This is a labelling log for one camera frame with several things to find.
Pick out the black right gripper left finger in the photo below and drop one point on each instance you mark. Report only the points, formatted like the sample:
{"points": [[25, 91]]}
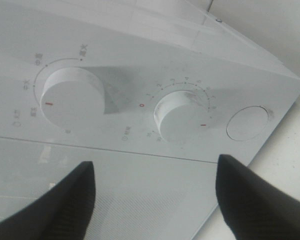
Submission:
{"points": [[63, 213]]}

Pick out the white microwave door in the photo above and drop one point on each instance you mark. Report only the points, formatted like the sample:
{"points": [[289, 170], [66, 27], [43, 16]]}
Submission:
{"points": [[137, 197]]}

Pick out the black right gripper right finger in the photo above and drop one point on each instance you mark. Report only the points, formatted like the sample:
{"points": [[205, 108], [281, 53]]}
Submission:
{"points": [[253, 208]]}

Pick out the white timer knob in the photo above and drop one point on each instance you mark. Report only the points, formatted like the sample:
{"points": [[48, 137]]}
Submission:
{"points": [[180, 115]]}

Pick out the white microwave oven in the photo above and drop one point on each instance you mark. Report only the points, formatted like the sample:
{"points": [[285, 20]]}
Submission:
{"points": [[141, 50]]}

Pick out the white upper power knob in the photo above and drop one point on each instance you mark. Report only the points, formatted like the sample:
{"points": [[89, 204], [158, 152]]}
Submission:
{"points": [[73, 98]]}

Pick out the white round door button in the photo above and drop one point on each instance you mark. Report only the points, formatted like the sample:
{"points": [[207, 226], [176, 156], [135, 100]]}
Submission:
{"points": [[247, 123]]}

